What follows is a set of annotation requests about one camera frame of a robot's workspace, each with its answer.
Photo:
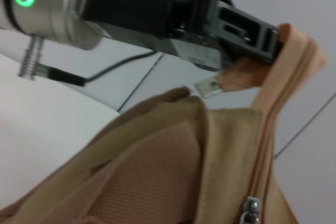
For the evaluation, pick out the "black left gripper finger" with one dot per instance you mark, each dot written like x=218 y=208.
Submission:
x=244 y=35

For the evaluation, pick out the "khaki canvas food bag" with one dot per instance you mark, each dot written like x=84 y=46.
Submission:
x=157 y=169

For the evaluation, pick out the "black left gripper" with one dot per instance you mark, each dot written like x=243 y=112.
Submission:
x=136 y=14

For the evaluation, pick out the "silver metal zipper slider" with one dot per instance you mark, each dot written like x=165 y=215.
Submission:
x=252 y=205

